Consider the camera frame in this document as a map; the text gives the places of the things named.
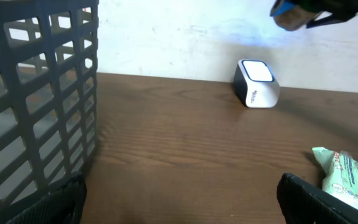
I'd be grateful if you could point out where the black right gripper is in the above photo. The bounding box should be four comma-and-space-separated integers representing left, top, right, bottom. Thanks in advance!
306, 0, 358, 29

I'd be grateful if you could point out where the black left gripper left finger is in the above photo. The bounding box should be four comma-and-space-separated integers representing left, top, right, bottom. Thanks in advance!
0, 172, 87, 224

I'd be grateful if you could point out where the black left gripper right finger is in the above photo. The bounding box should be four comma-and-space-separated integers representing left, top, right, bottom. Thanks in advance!
277, 173, 358, 224

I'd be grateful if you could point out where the light blue wet wipes pack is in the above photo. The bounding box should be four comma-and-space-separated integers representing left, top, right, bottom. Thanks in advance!
312, 147, 358, 210

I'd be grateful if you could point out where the green lid jar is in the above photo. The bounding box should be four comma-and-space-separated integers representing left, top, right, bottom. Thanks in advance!
270, 0, 322, 31

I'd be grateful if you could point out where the grey plastic mesh basket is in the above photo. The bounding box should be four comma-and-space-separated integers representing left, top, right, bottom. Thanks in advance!
0, 0, 99, 210

